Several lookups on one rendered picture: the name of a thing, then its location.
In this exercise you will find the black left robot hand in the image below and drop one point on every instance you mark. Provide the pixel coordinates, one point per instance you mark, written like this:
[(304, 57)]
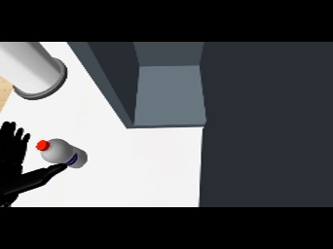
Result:
[(6, 175)]

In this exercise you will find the dark grey cabinet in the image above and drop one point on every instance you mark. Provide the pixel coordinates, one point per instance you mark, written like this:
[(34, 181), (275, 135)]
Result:
[(159, 90)]

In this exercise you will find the white cylindrical canister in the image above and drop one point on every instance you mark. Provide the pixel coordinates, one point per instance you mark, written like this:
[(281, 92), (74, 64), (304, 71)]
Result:
[(25, 68)]

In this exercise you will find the dark grey cabinet door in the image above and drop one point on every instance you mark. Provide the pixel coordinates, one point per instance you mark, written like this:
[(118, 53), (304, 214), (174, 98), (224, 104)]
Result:
[(275, 124)]

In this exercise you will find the red-capped water bottle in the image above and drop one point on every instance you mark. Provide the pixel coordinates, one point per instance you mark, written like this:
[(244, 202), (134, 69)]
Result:
[(59, 152)]

